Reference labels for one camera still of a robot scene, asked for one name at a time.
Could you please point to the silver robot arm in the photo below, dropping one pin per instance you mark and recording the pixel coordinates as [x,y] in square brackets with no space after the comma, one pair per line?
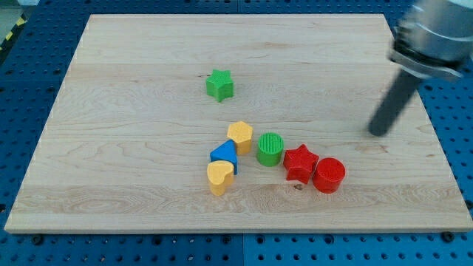
[434,38]

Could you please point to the green star block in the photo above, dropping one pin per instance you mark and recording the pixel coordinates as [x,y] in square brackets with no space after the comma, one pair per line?
[220,85]

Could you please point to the red star block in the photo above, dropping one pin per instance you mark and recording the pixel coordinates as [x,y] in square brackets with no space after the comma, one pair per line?
[300,164]

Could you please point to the yellow hexagon block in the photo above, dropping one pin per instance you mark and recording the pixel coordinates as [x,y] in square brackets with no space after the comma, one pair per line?
[241,133]

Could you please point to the blue triangle block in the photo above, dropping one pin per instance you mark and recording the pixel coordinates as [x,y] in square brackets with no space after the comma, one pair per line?
[227,152]

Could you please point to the green cylinder block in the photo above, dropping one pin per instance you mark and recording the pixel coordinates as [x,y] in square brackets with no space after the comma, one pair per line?
[270,148]

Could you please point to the yellow heart block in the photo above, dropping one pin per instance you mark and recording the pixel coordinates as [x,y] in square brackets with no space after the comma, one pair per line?
[220,174]

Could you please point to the light wooden board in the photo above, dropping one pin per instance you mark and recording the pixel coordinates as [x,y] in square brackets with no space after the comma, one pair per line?
[126,146]

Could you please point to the red cylinder block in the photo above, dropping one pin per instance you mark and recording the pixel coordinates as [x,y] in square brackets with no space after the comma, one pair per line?
[329,174]

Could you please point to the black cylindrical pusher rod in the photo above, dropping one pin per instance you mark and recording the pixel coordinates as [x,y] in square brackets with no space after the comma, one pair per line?
[395,100]

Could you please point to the yellow black hazard tape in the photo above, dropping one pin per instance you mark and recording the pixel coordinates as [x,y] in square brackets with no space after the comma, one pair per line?
[14,33]

